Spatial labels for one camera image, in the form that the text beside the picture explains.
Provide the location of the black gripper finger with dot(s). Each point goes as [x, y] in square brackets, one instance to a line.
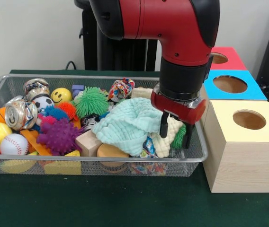
[188, 136]
[164, 125]

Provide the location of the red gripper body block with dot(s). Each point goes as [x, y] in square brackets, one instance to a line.
[182, 109]

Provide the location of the mint green cloth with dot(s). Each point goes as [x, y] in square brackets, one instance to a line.
[125, 123]

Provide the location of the wooden three-hole sorting box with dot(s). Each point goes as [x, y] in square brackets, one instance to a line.
[238, 161]

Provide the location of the clear mesh bin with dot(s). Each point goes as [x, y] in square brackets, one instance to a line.
[77, 165]

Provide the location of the green spiky ball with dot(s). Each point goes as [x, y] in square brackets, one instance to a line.
[178, 137]
[91, 100]

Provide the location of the cream knitted cloth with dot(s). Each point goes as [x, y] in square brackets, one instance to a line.
[165, 144]

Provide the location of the orange round disc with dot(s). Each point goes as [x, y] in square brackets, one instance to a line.
[111, 151]

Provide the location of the wooden cube block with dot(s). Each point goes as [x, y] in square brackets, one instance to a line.
[87, 143]

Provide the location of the dark green table cloth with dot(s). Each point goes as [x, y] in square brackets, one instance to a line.
[125, 203]

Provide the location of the purple spiky ball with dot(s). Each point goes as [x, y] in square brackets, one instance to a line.
[59, 135]

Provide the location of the yellow smiley face ball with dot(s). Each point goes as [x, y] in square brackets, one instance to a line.
[61, 95]

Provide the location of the crushed silver can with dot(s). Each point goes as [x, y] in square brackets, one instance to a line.
[20, 113]

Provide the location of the white baseball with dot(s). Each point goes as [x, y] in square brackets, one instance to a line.
[14, 144]

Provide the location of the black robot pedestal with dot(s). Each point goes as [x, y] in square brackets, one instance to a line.
[92, 52]

